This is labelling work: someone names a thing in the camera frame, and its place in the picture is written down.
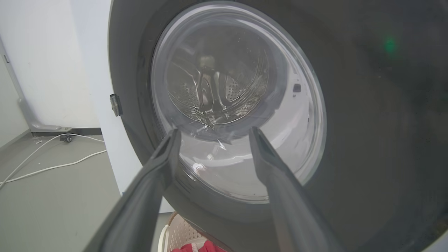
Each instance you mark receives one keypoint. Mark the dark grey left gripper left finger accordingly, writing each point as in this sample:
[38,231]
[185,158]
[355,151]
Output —
[140,206]

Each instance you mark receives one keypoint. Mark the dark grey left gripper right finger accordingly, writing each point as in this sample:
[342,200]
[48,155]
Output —
[283,196]

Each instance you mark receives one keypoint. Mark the dark grey washing machine door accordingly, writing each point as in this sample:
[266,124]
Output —
[367,140]

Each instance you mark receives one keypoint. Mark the door latch hook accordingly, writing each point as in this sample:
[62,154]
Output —
[116,104]

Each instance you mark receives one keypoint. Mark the white washing machine body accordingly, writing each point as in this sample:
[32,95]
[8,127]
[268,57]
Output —
[105,105]

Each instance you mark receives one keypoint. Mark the cream laundry basket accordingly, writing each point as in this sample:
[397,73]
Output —
[176,234]

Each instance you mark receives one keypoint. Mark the red clothing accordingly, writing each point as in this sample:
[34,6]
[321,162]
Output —
[201,247]

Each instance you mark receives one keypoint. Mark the small black caster wheel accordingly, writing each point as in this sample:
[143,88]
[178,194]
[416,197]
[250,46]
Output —
[66,138]

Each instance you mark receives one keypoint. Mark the grey drain pipe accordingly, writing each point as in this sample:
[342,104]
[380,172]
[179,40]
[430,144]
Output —
[26,112]

